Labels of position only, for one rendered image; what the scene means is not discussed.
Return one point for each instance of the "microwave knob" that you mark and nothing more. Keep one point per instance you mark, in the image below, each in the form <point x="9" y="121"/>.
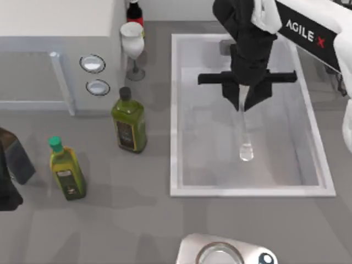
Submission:
<point x="98" y="87"/>
<point x="92" y="63"/>

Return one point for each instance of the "white sink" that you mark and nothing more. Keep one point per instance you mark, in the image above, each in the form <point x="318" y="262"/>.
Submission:
<point x="275" y="154"/>

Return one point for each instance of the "green bottle with black cap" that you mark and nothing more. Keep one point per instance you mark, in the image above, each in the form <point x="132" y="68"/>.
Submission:
<point x="129" y="123"/>

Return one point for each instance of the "pale grey rounded box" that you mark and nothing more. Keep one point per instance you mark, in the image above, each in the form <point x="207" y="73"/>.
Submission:
<point x="189" y="250"/>

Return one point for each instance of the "white goblet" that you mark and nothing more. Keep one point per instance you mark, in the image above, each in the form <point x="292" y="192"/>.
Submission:
<point x="132" y="41"/>

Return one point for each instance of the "yellow-green bottle with green cap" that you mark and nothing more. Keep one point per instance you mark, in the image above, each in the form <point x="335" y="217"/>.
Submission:
<point x="67" y="170"/>

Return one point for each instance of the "tall clear tap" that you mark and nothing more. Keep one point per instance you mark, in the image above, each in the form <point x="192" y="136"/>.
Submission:
<point x="245" y="145"/>

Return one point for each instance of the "dark bottle with red label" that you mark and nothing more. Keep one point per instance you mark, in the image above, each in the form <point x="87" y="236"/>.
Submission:
<point x="134" y="15"/>

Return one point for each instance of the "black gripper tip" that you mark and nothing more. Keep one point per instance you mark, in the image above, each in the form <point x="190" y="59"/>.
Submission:
<point x="12" y="165"/>

